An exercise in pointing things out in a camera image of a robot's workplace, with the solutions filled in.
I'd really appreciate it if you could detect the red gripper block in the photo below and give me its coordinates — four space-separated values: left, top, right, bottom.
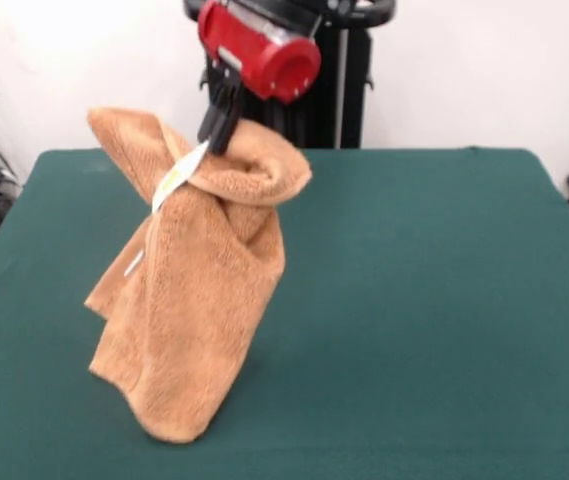
196 0 323 154

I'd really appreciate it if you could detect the tan terry towel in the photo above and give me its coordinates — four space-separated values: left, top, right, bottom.
83 105 314 445

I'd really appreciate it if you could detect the dark green table cloth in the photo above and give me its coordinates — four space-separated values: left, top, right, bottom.
0 146 569 480

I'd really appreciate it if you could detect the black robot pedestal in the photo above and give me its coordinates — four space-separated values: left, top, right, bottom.
182 0 396 150

